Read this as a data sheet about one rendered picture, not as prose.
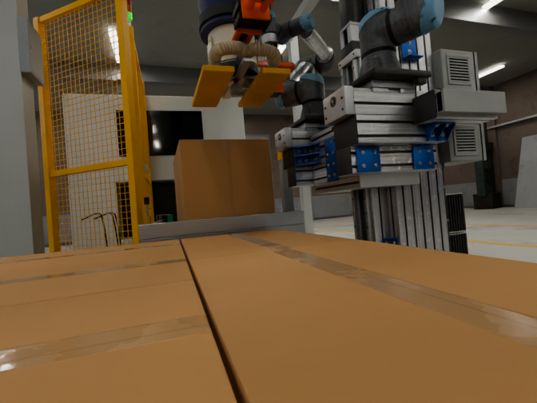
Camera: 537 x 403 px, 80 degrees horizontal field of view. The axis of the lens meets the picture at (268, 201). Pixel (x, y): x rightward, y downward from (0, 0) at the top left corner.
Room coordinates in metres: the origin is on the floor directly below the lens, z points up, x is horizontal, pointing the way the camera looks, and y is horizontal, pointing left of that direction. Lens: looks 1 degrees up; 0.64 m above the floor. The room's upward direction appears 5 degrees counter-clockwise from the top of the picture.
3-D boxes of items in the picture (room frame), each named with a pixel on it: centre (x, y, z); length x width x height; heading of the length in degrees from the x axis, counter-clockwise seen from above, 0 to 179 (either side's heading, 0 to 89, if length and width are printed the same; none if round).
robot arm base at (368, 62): (1.10, -0.42, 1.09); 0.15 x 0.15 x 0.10
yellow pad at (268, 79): (1.19, -0.01, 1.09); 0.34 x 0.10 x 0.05; 19
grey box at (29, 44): (1.80, 1.28, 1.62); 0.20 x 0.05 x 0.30; 17
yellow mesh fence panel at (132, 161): (2.11, 1.17, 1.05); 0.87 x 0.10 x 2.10; 69
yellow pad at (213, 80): (1.13, 0.17, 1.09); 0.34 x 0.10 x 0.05; 19
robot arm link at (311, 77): (1.58, -0.26, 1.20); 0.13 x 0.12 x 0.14; 60
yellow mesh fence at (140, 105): (2.93, 1.11, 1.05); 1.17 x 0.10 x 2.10; 17
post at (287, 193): (2.06, -0.12, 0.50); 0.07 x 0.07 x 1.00; 17
